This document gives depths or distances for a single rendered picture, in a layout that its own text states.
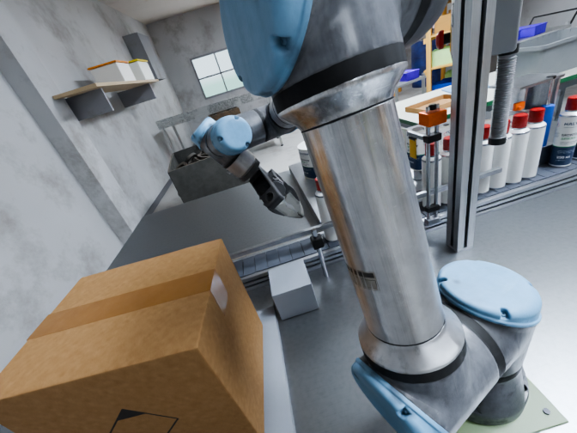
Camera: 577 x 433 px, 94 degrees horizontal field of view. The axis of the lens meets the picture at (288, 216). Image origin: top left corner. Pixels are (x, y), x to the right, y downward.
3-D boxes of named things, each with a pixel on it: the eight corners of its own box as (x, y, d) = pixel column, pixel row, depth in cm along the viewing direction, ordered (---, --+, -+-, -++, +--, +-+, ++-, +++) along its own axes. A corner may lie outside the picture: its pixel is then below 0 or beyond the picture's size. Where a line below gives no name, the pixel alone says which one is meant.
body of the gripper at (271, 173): (286, 179, 80) (256, 153, 75) (291, 191, 72) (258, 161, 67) (269, 198, 82) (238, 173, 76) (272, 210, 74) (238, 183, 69)
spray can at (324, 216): (338, 230, 86) (326, 172, 76) (344, 239, 82) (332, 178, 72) (323, 235, 86) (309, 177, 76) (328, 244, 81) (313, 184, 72)
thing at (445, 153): (449, 195, 86) (452, 132, 76) (461, 202, 82) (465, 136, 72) (434, 200, 86) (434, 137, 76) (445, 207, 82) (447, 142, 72)
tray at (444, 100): (443, 98, 214) (443, 94, 212) (468, 100, 193) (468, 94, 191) (404, 112, 210) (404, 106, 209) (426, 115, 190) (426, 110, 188)
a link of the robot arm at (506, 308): (543, 343, 40) (568, 276, 33) (493, 406, 35) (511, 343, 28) (459, 297, 49) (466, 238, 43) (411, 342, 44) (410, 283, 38)
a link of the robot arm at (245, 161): (245, 150, 65) (222, 174, 67) (258, 162, 67) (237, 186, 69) (244, 143, 72) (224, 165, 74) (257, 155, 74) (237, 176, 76)
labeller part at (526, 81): (528, 76, 86) (529, 72, 85) (565, 76, 76) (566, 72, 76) (488, 88, 86) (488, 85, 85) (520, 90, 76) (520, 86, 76)
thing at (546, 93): (515, 150, 99) (527, 74, 86) (551, 161, 87) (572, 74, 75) (479, 162, 98) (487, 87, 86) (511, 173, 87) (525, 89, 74)
